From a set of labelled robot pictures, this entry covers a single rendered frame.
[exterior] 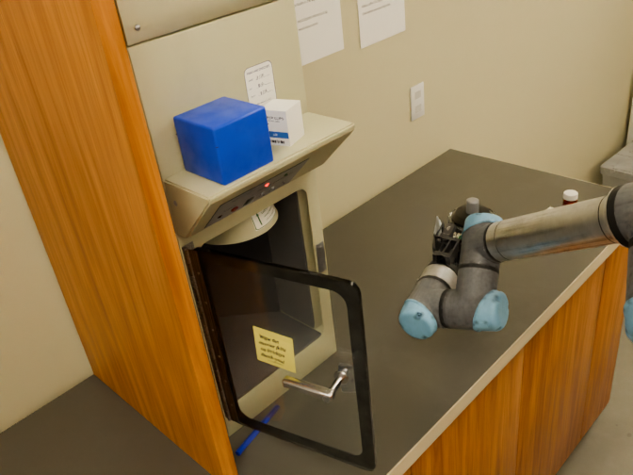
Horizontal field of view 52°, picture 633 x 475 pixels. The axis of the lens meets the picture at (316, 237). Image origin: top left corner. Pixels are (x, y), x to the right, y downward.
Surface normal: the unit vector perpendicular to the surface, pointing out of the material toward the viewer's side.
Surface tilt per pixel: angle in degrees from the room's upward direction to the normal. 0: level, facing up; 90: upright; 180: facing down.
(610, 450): 0
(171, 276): 90
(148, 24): 90
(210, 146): 90
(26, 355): 90
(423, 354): 0
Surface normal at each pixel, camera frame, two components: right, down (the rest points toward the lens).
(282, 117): -0.44, 0.51
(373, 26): 0.72, 0.29
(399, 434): -0.11, -0.85
